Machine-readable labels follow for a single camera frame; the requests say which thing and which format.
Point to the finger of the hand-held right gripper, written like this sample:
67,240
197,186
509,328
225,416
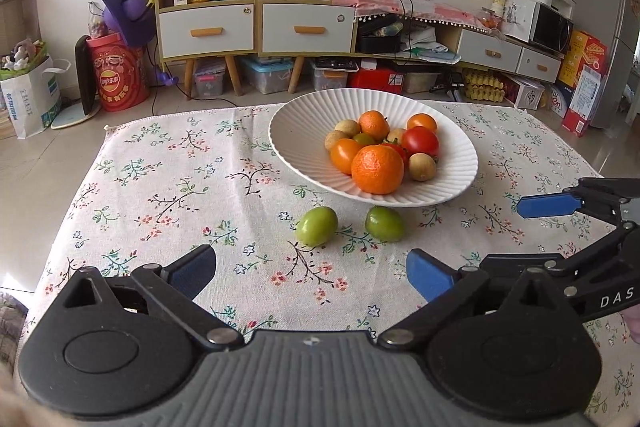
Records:
520,263
550,204

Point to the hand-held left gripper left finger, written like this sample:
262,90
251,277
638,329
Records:
192,269

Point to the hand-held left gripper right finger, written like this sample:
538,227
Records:
430,274

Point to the green jujube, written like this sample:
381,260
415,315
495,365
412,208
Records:
316,227
384,223
365,139

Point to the brown longan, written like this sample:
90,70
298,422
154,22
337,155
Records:
332,140
347,128
395,135
422,167

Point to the large mandarin orange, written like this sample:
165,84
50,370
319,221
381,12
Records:
377,169

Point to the small red tomato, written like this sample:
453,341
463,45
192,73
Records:
398,150

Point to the large red tomato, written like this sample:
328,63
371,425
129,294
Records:
420,142

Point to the orange tomato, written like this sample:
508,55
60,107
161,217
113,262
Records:
345,157
422,122

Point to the white ribbed bowl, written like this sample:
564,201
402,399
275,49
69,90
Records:
310,117

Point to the person's left forearm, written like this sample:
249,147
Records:
6,399

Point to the person's right hand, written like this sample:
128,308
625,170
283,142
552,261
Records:
633,327

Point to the floral tablecloth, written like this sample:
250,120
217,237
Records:
175,187

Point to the white red carton box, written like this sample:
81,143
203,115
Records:
585,99

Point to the white cardboard box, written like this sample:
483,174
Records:
527,92

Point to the egg tray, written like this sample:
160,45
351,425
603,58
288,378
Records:
482,87

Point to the orange carton box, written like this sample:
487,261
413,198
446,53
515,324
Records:
582,57

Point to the small mandarin orange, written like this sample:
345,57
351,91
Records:
374,124

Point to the low white bench cabinet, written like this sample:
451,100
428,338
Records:
500,52

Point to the black microwave oven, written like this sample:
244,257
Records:
550,27

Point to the grey refrigerator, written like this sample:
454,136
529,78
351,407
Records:
607,32

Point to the grey knitted cushion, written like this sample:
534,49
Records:
9,314

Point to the small clear storage bin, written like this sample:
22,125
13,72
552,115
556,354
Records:
210,79

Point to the purple toy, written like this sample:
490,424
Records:
167,77

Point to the white round base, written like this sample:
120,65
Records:
67,117

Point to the red flat box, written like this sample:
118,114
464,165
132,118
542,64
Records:
375,81

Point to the red bucket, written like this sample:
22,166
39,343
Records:
117,77

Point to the blue lid storage bin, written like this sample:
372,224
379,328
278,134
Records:
267,74

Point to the black upright panel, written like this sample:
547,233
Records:
85,77

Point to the white shopping bag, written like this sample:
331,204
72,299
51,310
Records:
32,102

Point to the black box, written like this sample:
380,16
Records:
380,41

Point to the wooden cabinet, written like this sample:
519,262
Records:
258,32

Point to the pink cloth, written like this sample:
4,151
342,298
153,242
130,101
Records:
400,4

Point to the white cabinet drawer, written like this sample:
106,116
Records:
320,39
200,19

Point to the clear snack bag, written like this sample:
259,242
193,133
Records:
97,24

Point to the purple hat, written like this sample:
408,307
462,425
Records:
127,2

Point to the stuffed toys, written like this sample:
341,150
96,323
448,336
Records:
20,54

